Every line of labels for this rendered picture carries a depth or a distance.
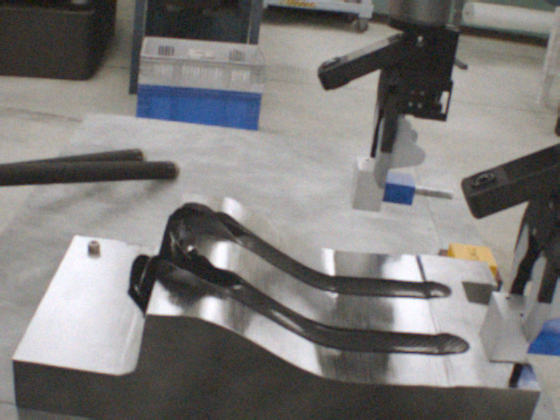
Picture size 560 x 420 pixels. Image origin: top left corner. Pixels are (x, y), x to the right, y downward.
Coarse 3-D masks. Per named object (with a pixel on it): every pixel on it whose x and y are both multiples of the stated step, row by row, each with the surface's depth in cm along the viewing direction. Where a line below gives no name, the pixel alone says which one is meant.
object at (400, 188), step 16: (368, 160) 103; (368, 176) 99; (400, 176) 103; (352, 192) 103; (368, 192) 100; (384, 192) 101; (400, 192) 101; (416, 192) 102; (432, 192) 102; (448, 192) 102; (352, 208) 101; (368, 208) 101
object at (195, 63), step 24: (144, 48) 382; (168, 48) 406; (192, 48) 407; (216, 48) 408; (240, 48) 410; (144, 72) 372; (168, 72) 373; (192, 72) 400; (216, 72) 404; (240, 72) 410; (264, 72) 380
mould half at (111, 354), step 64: (64, 256) 90; (128, 256) 92; (256, 256) 84; (320, 256) 93; (384, 256) 95; (64, 320) 78; (128, 320) 80; (192, 320) 69; (256, 320) 73; (320, 320) 80; (384, 320) 82; (448, 320) 82; (64, 384) 73; (128, 384) 72; (192, 384) 72; (256, 384) 72; (320, 384) 72; (384, 384) 72; (448, 384) 72; (512, 384) 73
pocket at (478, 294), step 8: (464, 288) 91; (472, 288) 91; (480, 288) 91; (488, 288) 91; (496, 288) 90; (472, 296) 91; (480, 296) 91; (488, 296) 91; (472, 304) 91; (480, 304) 91; (488, 304) 91
